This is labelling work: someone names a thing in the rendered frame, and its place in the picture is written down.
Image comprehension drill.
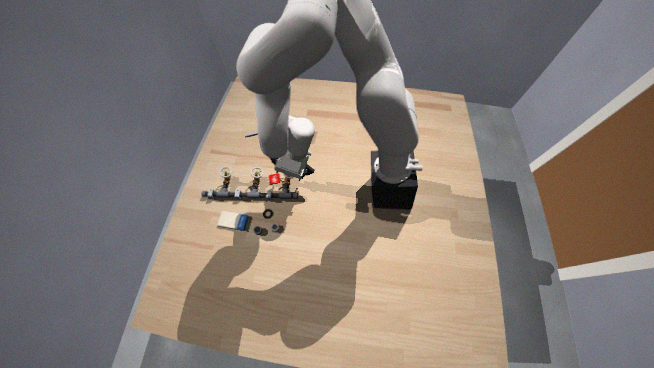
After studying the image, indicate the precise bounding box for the grey pipe manifold with three valves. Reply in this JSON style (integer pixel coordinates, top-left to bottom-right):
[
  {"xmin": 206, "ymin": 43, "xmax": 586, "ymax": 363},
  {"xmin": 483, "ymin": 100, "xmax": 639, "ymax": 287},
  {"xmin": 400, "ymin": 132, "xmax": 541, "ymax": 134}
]
[{"xmin": 201, "ymin": 167, "xmax": 298, "ymax": 201}]

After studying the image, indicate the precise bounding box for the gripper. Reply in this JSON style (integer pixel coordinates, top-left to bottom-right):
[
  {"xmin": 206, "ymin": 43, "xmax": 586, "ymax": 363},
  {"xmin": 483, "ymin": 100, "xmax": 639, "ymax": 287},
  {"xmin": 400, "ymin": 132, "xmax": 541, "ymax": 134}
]
[{"xmin": 270, "ymin": 155, "xmax": 315, "ymax": 181}]

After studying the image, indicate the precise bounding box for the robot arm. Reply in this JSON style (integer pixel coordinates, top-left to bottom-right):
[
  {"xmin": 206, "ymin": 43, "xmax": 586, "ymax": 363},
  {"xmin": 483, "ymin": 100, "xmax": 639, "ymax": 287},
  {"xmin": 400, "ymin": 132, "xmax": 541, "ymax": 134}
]
[{"xmin": 237, "ymin": 0, "xmax": 423, "ymax": 184}]

